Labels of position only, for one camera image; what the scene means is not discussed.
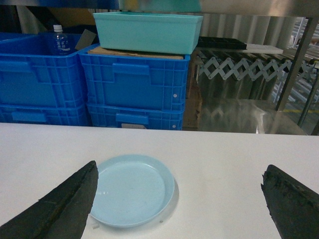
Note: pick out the lower right blue crate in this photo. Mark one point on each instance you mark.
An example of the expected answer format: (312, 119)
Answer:
(108, 116)

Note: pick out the upper right blue crate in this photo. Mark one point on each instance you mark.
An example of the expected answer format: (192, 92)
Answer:
(147, 83)

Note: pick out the blue crate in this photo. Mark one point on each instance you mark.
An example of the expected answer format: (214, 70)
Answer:
(147, 83)
(108, 116)
(30, 75)
(77, 116)

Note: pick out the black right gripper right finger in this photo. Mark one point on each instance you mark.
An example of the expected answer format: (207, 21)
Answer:
(293, 207)

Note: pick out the upper middle blue crate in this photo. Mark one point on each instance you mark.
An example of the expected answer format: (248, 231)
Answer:
(30, 75)

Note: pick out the expandable roller conveyor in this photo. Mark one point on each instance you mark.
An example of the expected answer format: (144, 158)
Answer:
(240, 65)

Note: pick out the lower middle blue crate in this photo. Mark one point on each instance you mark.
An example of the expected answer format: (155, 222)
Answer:
(77, 116)

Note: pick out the black grid tray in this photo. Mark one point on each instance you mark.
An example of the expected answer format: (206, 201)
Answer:
(221, 43)

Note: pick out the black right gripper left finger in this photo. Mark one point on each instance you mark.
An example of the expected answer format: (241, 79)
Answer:
(61, 214)

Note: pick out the teal plastic tub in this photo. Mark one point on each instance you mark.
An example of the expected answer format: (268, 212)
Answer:
(148, 32)

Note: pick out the light blue round plate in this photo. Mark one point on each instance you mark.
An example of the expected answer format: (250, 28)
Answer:
(132, 190)

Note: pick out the white flat board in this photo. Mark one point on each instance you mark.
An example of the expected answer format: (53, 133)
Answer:
(262, 49)

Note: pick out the clear water bottle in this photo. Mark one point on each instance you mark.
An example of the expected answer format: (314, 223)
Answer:
(58, 40)

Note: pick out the dark grey flat panel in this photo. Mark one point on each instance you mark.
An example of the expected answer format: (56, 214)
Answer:
(86, 39)

